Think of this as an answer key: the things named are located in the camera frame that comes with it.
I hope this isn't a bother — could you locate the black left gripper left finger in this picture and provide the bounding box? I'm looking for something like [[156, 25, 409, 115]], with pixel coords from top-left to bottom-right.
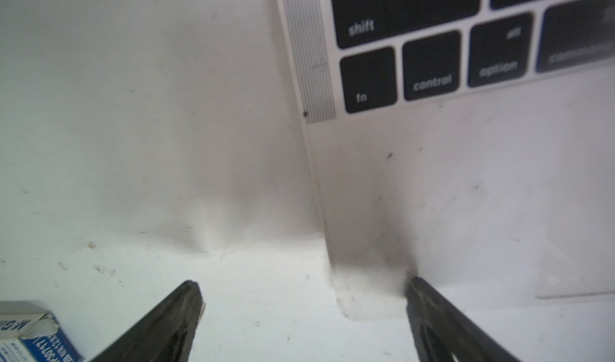
[[94, 280, 205, 362]]

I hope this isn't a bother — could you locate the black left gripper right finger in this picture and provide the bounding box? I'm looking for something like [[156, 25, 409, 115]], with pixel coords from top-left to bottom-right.
[[405, 277, 517, 361]]

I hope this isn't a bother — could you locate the silver laptop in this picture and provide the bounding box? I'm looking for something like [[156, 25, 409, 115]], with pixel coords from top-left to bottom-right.
[[277, 0, 614, 320]]

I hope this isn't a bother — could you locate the blue white small box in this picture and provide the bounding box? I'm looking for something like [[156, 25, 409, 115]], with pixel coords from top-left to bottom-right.
[[1, 301, 83, 362]]

